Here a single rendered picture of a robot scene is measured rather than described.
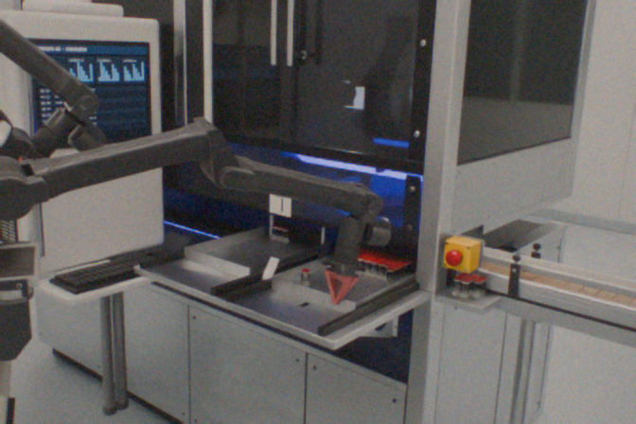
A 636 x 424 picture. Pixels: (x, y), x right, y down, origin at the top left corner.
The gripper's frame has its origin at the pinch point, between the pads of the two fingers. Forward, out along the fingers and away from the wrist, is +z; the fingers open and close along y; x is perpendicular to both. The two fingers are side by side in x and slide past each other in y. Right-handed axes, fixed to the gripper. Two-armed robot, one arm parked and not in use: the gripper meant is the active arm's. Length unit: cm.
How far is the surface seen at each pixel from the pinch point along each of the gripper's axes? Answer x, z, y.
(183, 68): 86, -54, 14
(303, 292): 10.4, 0.9, 1.2
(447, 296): -15.2, -5.5, 26.9
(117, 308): 100, 30, 20
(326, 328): -6.7, 4.4, -11.4
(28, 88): 85, -34, -36
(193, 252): 51, 0, 2
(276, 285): 19.1, 1.3, 1.4
